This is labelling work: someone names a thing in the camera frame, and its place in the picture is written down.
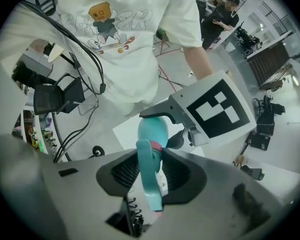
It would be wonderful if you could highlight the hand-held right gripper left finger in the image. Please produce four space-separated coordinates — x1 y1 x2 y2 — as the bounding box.
55 148 141 236

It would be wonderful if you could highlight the black equipment case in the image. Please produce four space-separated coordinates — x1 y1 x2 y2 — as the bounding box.
244 123 276 152

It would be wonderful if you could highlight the teal squeeze bottle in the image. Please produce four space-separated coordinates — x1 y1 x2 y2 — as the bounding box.
137 116 171 150

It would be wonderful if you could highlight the dark wooden staircase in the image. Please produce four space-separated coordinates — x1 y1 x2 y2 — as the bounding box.
247 41 291 91

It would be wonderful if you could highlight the red floor tape strip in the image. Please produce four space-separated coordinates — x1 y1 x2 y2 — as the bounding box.
157 66 177 92

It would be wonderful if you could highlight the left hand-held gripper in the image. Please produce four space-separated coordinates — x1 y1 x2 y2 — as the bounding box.
139 70 258 151

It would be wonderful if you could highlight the white shelf unit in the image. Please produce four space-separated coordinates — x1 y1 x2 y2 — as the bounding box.
11 103 58 157

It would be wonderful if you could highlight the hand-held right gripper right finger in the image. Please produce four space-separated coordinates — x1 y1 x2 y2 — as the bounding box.
161 148 291 240

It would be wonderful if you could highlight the green wooden stool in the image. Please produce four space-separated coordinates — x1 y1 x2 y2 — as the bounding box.
153 27 171 56

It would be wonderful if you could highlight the person in white t-shirt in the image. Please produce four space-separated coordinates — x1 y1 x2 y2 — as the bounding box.
0 0 203 117

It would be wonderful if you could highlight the teal and pink spray nozzle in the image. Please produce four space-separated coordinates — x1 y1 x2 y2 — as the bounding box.
135 138 169 219

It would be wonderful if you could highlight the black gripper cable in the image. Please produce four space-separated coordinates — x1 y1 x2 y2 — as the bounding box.
52 101 100 164

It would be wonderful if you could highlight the black mesh chair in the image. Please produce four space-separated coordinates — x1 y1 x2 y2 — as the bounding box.
33 73 86 116

